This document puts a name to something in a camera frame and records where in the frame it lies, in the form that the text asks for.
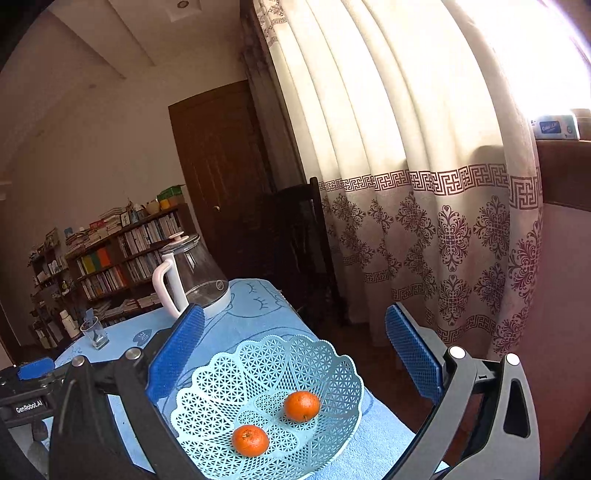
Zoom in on small cluttered wooden shelf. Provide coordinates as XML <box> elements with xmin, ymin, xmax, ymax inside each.
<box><xmin>28</xmin><ymin>231</ymin><xmax>75</xmax><ymax>352</ymax></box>

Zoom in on brown wooden door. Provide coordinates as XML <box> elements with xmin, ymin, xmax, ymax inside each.
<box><xmin>168</xmin><ymin>80</ymin><xmax>273</xmax><ymax>282</ymax></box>

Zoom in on white thermos bottle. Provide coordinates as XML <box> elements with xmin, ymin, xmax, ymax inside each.
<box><xmin>58</xmin><ymin>309</ymin><xmax>77</xmax><ymax>340</ymax></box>

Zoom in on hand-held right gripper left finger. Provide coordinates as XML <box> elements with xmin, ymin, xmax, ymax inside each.
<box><xmin>48</xmin><ymin>304</ymin><xmax>206</xmax><ymax>480</ymax></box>

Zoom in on white patterned curtain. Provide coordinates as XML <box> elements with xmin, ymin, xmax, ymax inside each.
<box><xmin>240</xmin><ymin>0</ymin><xmax>591</xmax><ymax>365</ymax></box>

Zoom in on glass kettle with white handle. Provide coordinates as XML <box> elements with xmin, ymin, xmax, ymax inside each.
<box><xmin>152</xmin><ymin>232</ymin><xmax>230</xmax><ymax>320</ymax></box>

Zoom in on orange mandarin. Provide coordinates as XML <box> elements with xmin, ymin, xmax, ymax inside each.
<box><xmin>283</xmin><ymin>390</ymin><xmax>321</xmax><ymax>422</ymax></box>
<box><xmin>232</xmin><ymin>425</ymin><xmax>270</xmax><ymax>457</ymax></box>

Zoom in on clear drinking glass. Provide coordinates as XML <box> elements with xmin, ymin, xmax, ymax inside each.
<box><xmin>80</xmin><ymin>316</ymin><xmax>110</xmax><ymax>350</ymax></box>

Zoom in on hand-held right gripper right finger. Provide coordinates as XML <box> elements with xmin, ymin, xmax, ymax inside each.
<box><xmin>385</xmin><ymin>304</ymin><xmax>541</xmax><ymax>480</ymax></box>

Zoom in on green and yellow boxes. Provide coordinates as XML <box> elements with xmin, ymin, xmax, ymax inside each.
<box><xmin>157</xmin><ymin>185</ymin><xmax>185</xmax><ymax>208</ymax></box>

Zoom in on light blue lattice basket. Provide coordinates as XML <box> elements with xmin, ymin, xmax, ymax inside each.
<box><xmin>170</xmin><ymin>335</ymin><xmax>365</xmax><ymax>480</ymax></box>

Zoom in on dark wooden chair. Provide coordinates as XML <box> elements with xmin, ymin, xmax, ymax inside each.
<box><xmin>265</xmin><ymin>176</ymin><xmax>347</xmax><ymax>328</ymax></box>

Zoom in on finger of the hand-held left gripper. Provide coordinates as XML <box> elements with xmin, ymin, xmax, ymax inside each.
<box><xmin>0</xmin><ymin>357</ymin><xmax>70</xmax><ymax>397</ymax></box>
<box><xmin>0</xmin><ymin>396</ymin><xmax>57</xmax><ymax>422</ymax></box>

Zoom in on wooden bookshelf with books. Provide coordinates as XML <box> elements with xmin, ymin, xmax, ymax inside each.
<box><xmin>65</xmin><ymin>203</ymin><xmax>197</xmax><ymax>324</ymax></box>

